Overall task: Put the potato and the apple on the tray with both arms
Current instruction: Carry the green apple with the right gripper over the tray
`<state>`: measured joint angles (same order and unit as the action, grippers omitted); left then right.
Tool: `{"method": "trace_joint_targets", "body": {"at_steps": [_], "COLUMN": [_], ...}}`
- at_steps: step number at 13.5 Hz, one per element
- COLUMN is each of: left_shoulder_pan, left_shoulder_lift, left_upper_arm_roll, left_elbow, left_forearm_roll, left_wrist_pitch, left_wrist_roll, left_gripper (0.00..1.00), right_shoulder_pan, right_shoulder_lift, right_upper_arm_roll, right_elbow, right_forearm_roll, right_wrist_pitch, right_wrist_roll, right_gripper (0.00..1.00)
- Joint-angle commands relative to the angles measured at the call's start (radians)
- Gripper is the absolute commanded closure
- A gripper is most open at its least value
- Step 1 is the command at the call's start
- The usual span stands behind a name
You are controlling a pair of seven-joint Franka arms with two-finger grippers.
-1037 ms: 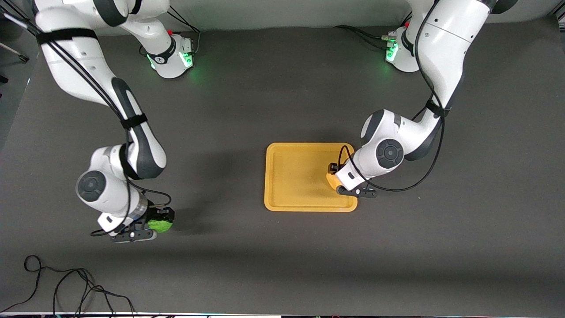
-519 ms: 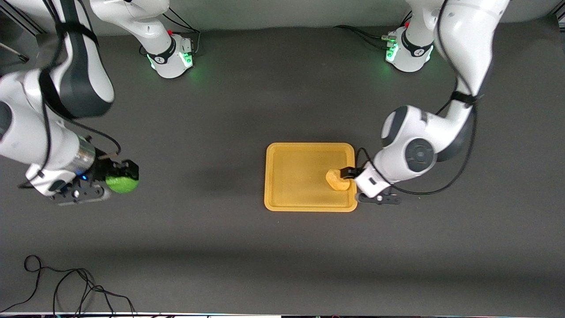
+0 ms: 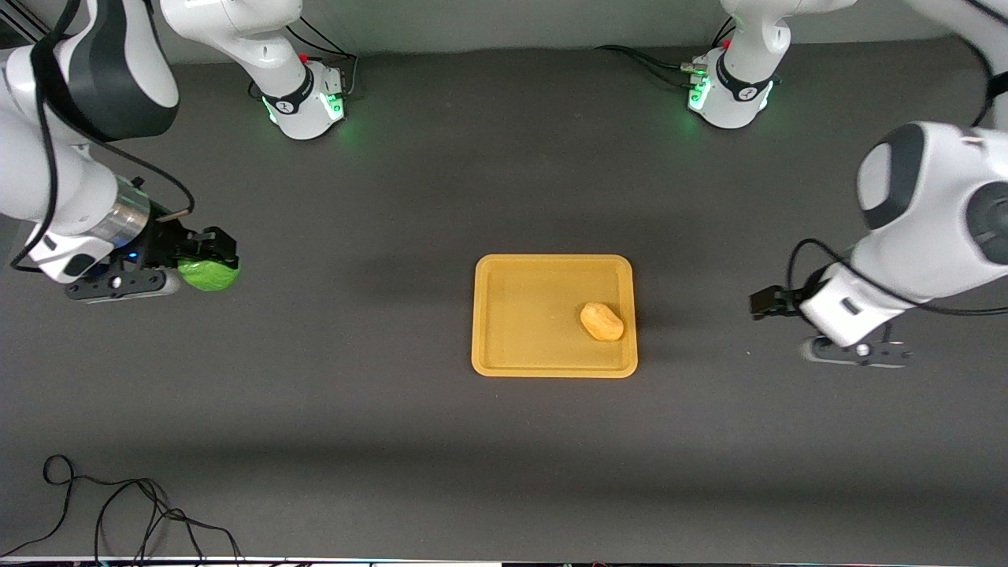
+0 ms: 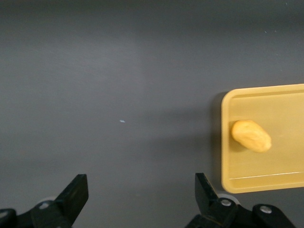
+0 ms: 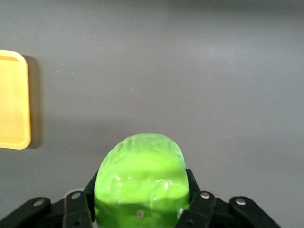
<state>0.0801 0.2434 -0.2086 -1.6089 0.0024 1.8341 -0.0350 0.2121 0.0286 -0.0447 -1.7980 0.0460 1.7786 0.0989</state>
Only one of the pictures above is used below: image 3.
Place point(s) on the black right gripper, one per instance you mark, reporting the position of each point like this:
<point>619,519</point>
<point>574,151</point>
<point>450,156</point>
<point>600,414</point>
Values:
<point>167,241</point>

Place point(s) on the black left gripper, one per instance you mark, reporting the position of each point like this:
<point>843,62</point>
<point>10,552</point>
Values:
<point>790,300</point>

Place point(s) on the green apple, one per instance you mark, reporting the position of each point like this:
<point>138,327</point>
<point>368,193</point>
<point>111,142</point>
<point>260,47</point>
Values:
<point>211,277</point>

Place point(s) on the yellow-brown potato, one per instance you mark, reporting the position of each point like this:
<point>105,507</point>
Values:
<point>602,323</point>

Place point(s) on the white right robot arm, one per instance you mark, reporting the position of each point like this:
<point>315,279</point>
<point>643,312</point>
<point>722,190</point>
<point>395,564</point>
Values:
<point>79,189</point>

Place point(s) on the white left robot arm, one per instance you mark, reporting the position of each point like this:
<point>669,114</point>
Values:
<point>929,205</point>

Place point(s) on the yellow plastic tray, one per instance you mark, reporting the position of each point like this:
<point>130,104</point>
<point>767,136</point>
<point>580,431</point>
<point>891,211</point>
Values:
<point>535,315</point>

